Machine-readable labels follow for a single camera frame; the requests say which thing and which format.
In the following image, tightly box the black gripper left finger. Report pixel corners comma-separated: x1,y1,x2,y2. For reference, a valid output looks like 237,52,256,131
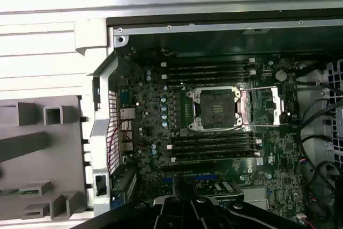
77,180,192,229

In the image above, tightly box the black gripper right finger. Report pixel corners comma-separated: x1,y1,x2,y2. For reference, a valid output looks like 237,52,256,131
190,180,306,229

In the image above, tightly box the metal socket cover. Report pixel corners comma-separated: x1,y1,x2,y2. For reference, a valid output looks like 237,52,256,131
237,85,285,128

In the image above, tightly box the CPU socket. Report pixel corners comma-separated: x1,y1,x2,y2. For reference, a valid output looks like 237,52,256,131
187,86,242,132

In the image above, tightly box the blue expansion slot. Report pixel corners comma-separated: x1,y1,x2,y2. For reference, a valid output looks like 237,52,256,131
162,176,217,184

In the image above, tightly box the long black expansion slot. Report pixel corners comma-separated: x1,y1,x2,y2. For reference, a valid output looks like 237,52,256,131
162,162,215,172

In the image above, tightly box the silver chip heat sink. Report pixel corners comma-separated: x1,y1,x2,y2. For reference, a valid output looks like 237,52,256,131
242,187,269,209

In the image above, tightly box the black RAM slot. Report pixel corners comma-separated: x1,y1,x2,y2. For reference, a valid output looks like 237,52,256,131
167,141,263,149
170,155,265,164
167,133,263,142
162,77,257,84
160,65,257,72
162,71,257,78
168,147,263,156
160,58,257,67

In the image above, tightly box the black open PC case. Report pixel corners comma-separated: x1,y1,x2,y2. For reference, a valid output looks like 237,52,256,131
86,9,343,229

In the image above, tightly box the green motherboard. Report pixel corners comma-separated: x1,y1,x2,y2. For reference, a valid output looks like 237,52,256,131
117,49,309,226

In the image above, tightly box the grey parts rack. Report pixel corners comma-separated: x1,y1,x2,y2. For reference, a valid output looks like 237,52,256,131
0,94,91,221

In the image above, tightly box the round coin battery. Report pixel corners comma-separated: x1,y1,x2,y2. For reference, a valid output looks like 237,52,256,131
275,69,288,82

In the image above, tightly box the green RAM stick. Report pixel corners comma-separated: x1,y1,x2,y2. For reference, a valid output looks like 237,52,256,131
0,187,41,197

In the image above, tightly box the silver metal drive cage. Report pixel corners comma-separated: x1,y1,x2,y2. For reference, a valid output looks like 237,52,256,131
323,58,343,160

